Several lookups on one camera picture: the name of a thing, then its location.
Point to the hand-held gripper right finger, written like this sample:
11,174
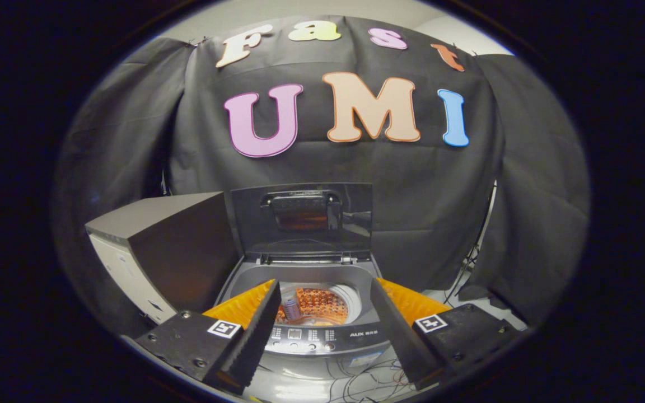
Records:
398,336

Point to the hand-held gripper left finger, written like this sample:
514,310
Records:
255,341

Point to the black stand pole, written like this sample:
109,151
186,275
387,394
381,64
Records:
482,229

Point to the dark washing machine lid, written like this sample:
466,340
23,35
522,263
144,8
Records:
255,224

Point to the grey and white cabinet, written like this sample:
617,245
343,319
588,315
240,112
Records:
182,252

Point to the grey washing machine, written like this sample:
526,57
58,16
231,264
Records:
328,341

